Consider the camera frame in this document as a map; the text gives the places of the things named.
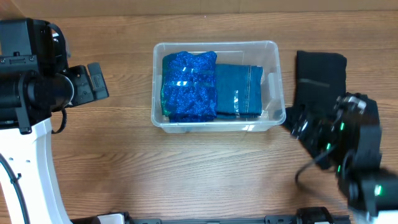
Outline blue sequin cloth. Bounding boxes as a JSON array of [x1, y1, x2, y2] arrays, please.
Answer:
[[160, 51, 217, 123]]

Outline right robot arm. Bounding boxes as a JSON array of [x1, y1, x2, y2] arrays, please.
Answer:
[[290, 93, 397, 223]]

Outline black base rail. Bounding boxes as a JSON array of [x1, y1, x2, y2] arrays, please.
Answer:
[[71, 207, 351, 224]]

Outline large black folded garment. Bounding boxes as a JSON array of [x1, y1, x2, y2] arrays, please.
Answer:
[[294, 50, 347, 112]]

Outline blue denim jeans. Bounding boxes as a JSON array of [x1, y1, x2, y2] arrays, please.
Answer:
[[215, 64, 263, 119]]

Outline black folded garment right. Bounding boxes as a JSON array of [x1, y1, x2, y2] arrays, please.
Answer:
[[345, 92, 380, 124]]

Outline clear plastic storage bin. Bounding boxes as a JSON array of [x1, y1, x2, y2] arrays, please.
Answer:
[[151, 40, 286, 134]]

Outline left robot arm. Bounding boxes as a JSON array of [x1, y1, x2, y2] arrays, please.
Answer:
[[1, 18, 109, 223]]

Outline small black garment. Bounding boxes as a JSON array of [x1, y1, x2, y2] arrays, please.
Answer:
[[282, 105, 309, 134]]

